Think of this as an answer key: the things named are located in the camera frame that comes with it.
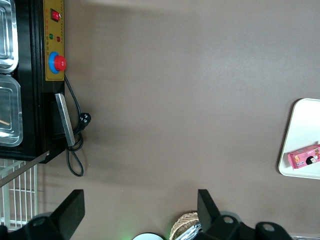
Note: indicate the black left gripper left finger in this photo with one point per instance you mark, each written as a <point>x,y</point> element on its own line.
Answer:
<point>71,210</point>

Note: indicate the pink snack pack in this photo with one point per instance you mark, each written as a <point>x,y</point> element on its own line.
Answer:
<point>306,157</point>

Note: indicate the light wicker basket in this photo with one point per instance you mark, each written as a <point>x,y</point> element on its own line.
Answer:
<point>183,220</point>

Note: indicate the red rocker switch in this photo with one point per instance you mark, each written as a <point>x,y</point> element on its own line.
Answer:
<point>56,15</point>

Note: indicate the silver metal bar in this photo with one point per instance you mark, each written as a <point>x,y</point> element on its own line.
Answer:
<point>65,120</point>

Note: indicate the cream plastic tray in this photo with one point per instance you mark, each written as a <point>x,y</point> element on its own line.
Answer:
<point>300,120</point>

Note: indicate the steel food container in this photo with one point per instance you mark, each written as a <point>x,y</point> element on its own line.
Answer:
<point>12,57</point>
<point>15,135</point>

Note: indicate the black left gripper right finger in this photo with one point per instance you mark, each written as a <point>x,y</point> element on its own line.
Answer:
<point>208,215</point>

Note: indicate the yellow control panel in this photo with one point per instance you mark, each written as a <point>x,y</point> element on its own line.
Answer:
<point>53,30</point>

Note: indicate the small wooden stick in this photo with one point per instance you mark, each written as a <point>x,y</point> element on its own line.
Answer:
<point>4,122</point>

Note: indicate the black tray sealing machine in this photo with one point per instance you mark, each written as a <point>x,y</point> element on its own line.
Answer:
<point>32,100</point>

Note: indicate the red emergency stop button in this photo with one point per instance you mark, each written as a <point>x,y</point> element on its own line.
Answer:
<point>59,63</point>

